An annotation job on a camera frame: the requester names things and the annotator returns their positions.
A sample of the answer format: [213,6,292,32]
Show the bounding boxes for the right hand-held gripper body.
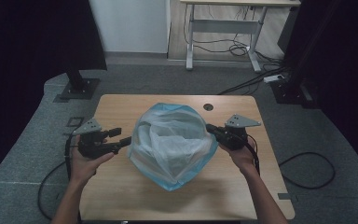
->
[219,113,262,151]

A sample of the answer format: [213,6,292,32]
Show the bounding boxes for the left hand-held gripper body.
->
[72,118,120,161]

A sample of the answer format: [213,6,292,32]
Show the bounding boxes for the white bag with blue edge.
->
[127,102,219,192]

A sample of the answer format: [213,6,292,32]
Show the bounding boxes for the person's left hand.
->
[70,135,116,189]

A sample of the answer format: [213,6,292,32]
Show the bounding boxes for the person's right hand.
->
[219,137,258,176]

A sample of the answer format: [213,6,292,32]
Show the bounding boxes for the black stand base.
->
[59,68,102,101]

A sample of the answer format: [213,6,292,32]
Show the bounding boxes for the black stand with square base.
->
[269,74,321,109]

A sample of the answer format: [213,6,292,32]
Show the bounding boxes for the white power strip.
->
[263,74,285,84]

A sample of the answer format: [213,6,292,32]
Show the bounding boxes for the white desk with metal legs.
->
[179,0,302,74]

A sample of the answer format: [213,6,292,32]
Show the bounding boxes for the black curtain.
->
[278,0,358,183]
[0,0,108,189]

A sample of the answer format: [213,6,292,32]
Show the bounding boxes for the left hand-held gripper black cable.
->
[37,133,76,221]

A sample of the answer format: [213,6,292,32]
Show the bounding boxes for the hand-held gripper black cable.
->
[241,133,261,175]
[37,133,76,221]

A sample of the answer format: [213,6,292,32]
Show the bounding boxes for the right hand-held gripper black cable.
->
[241,133,261,175]

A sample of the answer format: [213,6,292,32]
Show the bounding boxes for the black power strip cables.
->
[217,65,290,96]

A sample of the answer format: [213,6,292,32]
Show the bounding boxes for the tangle of black desk cables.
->
[183,4,285,63]

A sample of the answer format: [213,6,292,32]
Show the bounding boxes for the black cable loop on floor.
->
[278,151,337,190]

